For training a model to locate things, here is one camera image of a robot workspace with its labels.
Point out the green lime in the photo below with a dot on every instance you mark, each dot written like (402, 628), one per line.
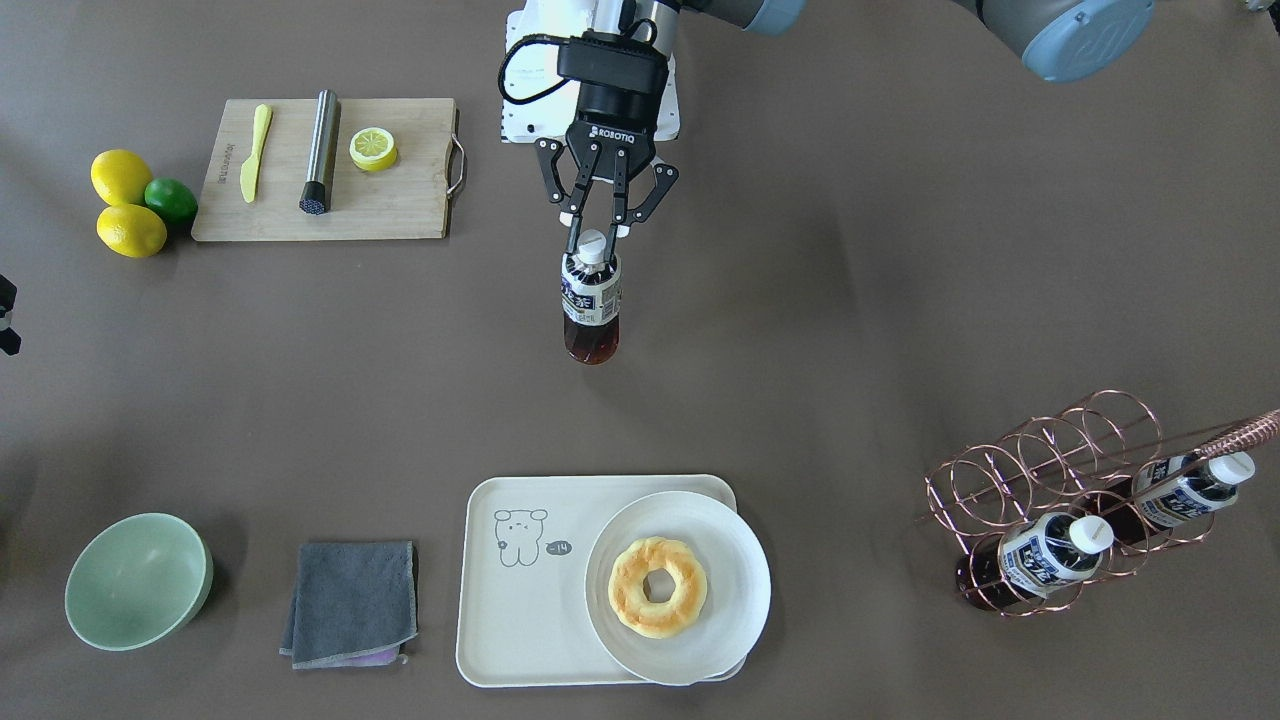
(171, 199)

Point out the cream rectangular tray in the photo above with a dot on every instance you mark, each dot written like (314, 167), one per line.
(523, 619)

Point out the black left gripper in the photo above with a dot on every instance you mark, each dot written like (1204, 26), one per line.
(611, 120)

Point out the yellow lemon upper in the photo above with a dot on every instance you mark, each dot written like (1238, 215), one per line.
(120, 177)

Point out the white round plate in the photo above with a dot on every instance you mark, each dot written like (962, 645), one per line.
(738, 601)

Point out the yellow plastic knife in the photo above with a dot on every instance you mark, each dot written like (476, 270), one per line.
(250, 168)

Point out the green bowl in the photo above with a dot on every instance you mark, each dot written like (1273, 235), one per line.
(137, 582)

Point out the tea bottle in rack rear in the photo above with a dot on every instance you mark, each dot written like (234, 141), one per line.
(1173, 492)

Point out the half lemon slice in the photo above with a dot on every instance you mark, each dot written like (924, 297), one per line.
(373, 149)

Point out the grey folded cloth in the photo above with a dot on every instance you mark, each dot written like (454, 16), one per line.
(353, 604)

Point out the copper wire bottle rack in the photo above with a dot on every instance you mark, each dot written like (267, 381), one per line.
(1066, 462)

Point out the wooden cutting board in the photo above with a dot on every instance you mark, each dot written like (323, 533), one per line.
(409, 201)

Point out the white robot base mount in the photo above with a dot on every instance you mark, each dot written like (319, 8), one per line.
(534, 67)

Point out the tea bottle in rack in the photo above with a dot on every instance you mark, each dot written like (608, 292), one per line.
(1030, 563)
(1173, 492)

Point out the yellow lemon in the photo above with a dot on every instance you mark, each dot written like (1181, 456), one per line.
(132, 230)
(120, 177)

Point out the tea bottle in rack front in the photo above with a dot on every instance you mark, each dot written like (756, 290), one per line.
(1030, 563)

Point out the glazed donut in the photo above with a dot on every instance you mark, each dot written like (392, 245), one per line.
(657, 587)

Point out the metal cylinder tool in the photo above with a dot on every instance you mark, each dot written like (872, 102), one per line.
(316, 195)

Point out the yellow lemon lower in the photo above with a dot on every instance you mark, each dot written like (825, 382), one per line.
(132, 230)

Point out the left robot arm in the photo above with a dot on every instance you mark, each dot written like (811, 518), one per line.
(834, 58)

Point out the tea bottle with white cap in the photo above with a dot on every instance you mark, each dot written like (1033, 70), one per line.
(591, 293)

